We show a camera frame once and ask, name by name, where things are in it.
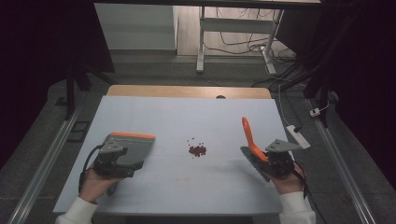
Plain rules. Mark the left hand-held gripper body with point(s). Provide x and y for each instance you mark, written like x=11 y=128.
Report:
x=107 y=157

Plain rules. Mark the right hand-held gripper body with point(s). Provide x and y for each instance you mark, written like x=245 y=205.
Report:
x=281 y=161

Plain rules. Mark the grey dustpan with orange edge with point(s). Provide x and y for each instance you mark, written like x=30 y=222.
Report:
x=137 y=149

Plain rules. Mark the pile of red beans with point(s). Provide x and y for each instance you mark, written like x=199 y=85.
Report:
x=197 y=150

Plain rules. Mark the person's right hand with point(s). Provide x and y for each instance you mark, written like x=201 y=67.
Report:
x=289 y=185

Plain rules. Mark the person's left hand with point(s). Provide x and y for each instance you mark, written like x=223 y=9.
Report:
x=93 y=185

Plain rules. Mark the white power strip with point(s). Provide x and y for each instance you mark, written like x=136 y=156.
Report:
x=298 y=137

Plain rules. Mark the small white adapter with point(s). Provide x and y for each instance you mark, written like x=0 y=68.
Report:
x=315 y=112

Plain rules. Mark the white foam board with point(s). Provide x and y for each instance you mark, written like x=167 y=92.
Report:
x=186 y=121

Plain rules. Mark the black metal stand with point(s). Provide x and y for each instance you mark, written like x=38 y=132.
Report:
x=70 y=93

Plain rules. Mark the wooden table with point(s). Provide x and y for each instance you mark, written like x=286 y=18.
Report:
x=186 y=91

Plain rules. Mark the dark curtain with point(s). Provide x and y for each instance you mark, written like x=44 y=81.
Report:
x=31 y=62
x=364 y=77

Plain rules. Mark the white cabinet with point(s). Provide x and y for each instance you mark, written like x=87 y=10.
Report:
x=134 y=28

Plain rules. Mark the black floor frame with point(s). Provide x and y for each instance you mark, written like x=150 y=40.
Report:
x=79 y=131

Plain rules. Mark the aluminium floor rail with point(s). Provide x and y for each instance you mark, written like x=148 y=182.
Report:
x=342 y=165
x=43 y=165

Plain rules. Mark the white desk frame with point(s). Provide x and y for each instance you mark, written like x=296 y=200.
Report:
x=236 y=25

